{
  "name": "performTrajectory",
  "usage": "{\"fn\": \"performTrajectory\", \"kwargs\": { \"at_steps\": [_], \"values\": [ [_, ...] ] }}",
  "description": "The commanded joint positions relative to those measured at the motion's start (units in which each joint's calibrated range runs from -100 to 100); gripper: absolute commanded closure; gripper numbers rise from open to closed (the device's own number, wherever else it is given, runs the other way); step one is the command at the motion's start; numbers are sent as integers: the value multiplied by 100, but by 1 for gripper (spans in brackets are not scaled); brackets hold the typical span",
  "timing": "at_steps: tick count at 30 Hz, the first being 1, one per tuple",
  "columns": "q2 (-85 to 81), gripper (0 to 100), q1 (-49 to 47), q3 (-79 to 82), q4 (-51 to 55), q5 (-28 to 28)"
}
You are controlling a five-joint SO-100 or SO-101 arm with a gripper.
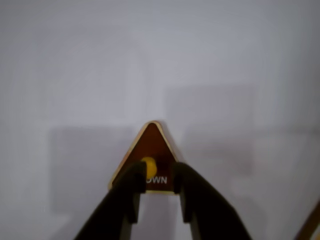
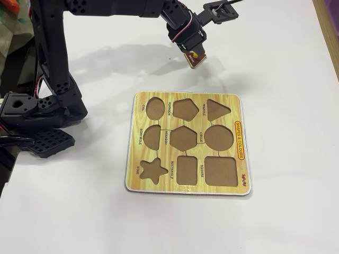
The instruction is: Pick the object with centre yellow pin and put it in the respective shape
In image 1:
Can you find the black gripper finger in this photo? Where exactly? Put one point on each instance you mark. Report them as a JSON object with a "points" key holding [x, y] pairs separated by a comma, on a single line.
{"points": [[112, 212], [212, 215]]}

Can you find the brown triangle piece yellow pin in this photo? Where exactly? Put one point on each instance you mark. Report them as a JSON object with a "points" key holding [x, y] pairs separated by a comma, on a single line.
{"points": [[152, 142]]}

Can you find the wooden shape puzzle board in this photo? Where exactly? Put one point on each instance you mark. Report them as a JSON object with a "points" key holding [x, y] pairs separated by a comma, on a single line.
{"points": [[313, 231]]}

